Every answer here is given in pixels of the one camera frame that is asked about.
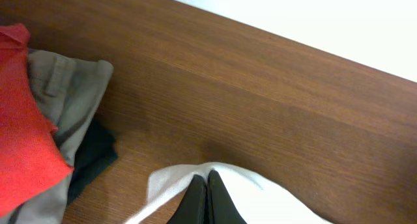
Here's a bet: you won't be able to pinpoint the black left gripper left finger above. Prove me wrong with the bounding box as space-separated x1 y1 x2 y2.
167 175 207 224

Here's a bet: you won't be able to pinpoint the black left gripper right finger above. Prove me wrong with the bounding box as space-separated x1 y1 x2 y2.
207 170 246 224

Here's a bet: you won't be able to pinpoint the white t-shirt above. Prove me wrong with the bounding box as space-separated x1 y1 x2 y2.
126 162 328 224

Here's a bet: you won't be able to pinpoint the black folded garment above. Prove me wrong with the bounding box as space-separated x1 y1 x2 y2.
67 119 118 204

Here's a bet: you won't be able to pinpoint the red folded t-shirt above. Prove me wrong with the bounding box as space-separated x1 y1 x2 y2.
1 23 73 216

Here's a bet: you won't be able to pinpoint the beige folded trousers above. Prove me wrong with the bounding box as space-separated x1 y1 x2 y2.
1 49 114 224

